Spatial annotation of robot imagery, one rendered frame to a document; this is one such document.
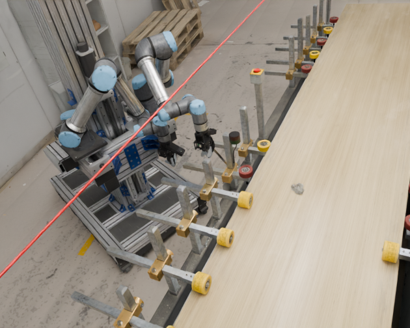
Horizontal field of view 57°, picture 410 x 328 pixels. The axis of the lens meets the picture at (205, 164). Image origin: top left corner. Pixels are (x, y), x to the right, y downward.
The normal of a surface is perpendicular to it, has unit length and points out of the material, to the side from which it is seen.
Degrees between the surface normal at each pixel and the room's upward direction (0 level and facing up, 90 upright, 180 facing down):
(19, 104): 90
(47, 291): 0
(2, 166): 90
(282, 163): 0
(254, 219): 0
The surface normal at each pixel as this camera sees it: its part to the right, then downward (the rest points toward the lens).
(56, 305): -0.16, -0.76
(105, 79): 0.23, 0.51
